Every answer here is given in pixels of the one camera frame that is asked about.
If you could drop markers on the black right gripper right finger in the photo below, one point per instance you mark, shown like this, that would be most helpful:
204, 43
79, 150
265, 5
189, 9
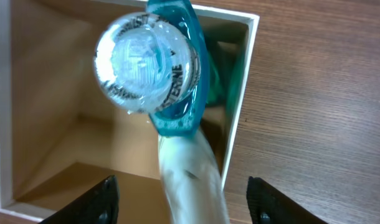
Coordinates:
267, 205

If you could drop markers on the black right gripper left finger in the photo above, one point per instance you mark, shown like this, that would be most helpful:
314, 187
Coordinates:
99, 205

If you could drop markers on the white cream tube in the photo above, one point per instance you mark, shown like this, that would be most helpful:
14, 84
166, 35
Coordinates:
191, 180

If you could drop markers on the teal mouthwash bottle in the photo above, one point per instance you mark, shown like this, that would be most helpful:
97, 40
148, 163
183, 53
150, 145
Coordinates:
171, 62

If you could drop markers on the white cardboard box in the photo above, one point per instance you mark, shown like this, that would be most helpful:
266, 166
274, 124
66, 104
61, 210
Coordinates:
59, 134

